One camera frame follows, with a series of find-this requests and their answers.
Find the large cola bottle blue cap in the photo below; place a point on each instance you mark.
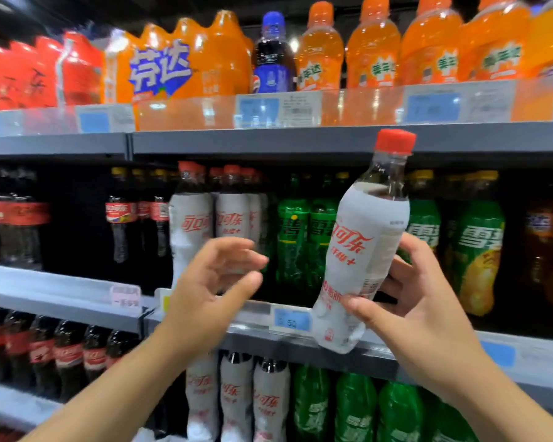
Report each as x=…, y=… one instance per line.
x=274, y=69

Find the white cola bottle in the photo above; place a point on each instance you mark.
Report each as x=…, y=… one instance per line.
x=203, y=400
x=237, y=400
x=271, y=405

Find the person's right hand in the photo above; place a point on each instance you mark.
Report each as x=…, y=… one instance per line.
x=433, y=336

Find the row of shelf price tags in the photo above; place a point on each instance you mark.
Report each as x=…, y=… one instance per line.
x=258, y=110
x=290, y=319

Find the orange soda bottle blue cap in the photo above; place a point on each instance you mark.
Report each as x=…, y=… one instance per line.
x=551, y=41

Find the red cola multipack large script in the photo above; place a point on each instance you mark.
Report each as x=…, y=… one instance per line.
x=37, y=78

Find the orange Fanta multipack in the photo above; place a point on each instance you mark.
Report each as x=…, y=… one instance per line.
x=193, y=64

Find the person's left forearm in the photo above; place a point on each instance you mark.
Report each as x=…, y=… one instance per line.
x=111, y=396

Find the row of dark green bottles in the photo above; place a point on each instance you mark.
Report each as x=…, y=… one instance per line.
x=295, y=234

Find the person's left hand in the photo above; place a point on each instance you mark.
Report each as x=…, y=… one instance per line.
x=207, y=304

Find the grey store shelving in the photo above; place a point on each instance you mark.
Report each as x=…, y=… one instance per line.
x=350, y=141

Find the row of dark cola bottles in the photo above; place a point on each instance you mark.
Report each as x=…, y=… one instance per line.
x=46, y=350
x=18, y=216
x=122, y=221

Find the row of green soda bottles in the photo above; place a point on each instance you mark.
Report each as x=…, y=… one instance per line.
x=355, y=409

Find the orange soda bottle dark cap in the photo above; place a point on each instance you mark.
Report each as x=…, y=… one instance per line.
x=546, y=258

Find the yellow cap Sprite tea bottles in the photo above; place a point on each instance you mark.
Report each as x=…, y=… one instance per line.
x=479, y=253

